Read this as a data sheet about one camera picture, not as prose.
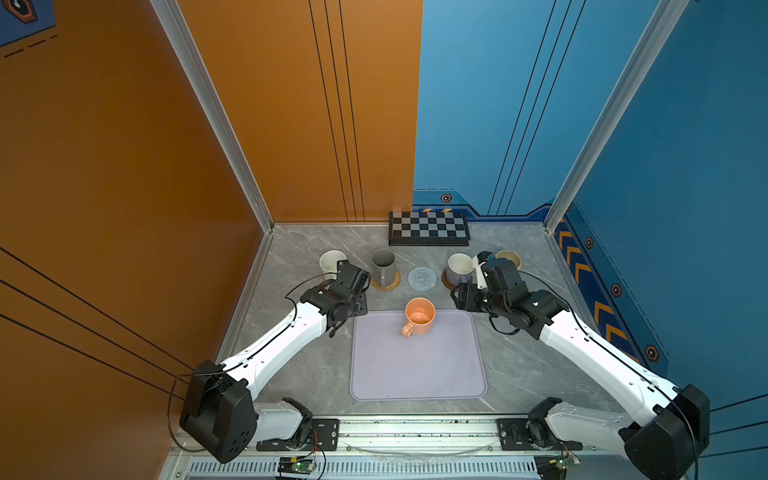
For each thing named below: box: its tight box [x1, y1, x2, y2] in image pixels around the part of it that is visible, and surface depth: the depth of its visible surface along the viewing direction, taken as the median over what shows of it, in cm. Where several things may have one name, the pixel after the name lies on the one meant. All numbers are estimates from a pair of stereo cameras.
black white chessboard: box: [388, 211, 470, 246], surface depth 118 cm
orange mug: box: [401, 297, 436, 338], surface depth 89 cm
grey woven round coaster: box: [407, 266, 438, 292], surface depth 105 cm
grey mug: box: [372, 249, 396, 289], surface depth 96 cm
